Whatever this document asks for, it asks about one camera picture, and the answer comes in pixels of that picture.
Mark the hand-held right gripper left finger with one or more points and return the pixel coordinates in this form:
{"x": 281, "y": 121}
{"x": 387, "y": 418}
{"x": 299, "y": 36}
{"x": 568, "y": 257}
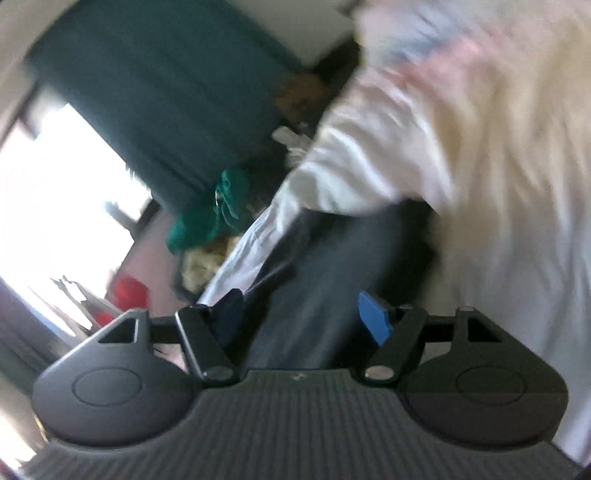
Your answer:
{"x": 226, "y": 318}

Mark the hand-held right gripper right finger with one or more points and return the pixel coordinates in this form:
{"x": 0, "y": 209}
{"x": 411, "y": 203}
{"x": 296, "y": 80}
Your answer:
{"x": 374, "y": 316}

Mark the black garment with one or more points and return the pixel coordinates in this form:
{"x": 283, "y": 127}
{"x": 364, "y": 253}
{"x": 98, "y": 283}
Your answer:
{"x": 332, "y": 286}

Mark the yellow cloth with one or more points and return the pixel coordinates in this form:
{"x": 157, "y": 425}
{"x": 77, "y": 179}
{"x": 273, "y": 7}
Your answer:
{"x": 203, "y": 263}

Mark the green garment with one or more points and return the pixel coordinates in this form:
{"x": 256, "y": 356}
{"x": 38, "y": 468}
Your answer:
{"x": 231, "y": 189}

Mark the white plastic bag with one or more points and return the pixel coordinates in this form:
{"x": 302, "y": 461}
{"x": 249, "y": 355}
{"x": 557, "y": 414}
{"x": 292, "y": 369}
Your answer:
{"x": 293, "y": 143}

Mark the blue curtain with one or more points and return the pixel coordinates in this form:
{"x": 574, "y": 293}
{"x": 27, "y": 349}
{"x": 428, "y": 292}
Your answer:
{"x": 18, "y": 323}
{"x": 161, "y": 92}

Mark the window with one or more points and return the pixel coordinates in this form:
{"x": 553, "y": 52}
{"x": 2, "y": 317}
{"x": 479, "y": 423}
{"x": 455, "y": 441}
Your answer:
{"x": 46, "y": 184}

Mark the brown paper bag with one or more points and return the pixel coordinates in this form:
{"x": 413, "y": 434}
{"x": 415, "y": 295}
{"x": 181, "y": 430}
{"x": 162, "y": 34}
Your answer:
{"x": 300, "y": 94}

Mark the black armchair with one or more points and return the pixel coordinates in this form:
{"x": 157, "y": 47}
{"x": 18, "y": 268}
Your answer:
{"x": 341, "y": 78}

